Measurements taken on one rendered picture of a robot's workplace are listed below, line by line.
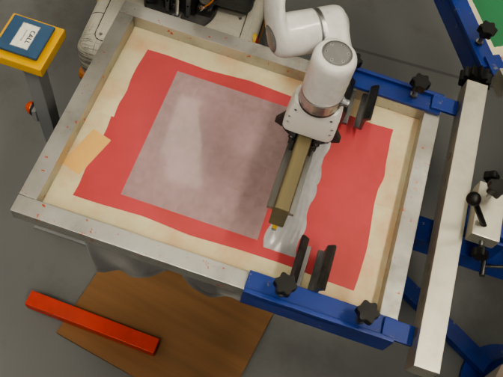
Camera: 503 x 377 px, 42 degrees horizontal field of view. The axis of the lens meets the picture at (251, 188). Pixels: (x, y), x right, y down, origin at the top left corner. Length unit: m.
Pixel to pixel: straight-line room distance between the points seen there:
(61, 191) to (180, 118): 0.30
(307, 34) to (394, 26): 2.00
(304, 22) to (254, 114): 0.44
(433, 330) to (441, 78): 1.84
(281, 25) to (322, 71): 0.10
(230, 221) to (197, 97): 0.31
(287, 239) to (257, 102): 0.34
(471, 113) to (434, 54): 1.52
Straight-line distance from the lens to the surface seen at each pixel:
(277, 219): 1.22
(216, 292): 1.59
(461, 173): 1.44
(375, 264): 1.38
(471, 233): 1.35
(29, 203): 1.36
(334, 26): 1.11
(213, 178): 1.40
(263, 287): 1.27
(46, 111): 1.82
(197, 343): 2.23
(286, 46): 1.09
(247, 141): 1.45
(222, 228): 1.35
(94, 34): 2.49
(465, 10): 1.79
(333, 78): 1.06
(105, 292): 2.29
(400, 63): 2.95
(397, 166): 1.50
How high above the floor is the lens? 2.19
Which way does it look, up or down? 63 degrees down
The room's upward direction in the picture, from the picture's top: 15 degrees clockwise
